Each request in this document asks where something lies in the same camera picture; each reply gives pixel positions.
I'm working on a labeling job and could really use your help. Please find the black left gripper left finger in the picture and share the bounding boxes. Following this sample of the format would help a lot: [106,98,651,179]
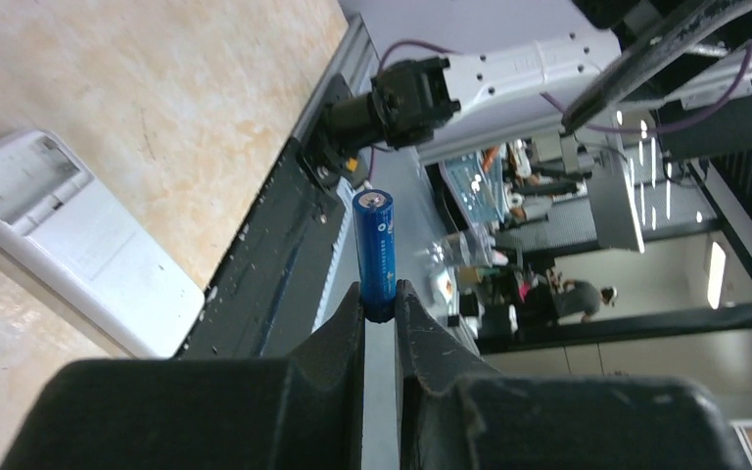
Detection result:
[1,284,364,469]

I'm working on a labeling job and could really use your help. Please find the blue AA battery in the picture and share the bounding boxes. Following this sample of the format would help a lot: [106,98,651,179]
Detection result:
[352,189,397,323]

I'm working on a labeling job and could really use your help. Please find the white remote control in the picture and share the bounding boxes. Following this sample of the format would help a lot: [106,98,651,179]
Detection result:
[0,129,204,358]

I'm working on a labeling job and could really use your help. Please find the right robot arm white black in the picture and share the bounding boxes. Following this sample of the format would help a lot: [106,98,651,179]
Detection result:
[322,32,621,153]

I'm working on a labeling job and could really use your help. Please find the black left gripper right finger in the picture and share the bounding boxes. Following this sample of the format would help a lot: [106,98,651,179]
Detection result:
[395,280,750,469]

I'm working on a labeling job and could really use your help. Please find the person in background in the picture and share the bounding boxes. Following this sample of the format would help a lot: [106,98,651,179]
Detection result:
[545,279,618,325]

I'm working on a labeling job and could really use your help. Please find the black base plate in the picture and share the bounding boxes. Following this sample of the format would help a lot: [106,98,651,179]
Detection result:
[175,137,353,360]

